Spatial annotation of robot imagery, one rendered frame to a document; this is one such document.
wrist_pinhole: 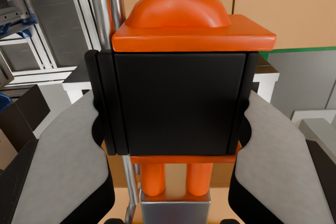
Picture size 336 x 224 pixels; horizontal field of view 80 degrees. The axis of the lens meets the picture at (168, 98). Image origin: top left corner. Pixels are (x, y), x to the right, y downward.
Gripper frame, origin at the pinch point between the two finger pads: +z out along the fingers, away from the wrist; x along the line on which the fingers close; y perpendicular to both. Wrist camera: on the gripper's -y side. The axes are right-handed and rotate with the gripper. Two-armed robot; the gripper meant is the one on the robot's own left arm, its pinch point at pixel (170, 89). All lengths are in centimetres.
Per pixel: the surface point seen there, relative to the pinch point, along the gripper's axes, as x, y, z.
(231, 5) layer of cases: 18, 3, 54
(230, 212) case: 13.2, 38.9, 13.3
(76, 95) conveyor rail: -32, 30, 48
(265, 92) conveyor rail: 32, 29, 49
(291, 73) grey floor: 78, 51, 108
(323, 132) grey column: 102, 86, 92
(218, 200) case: 10.0, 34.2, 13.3
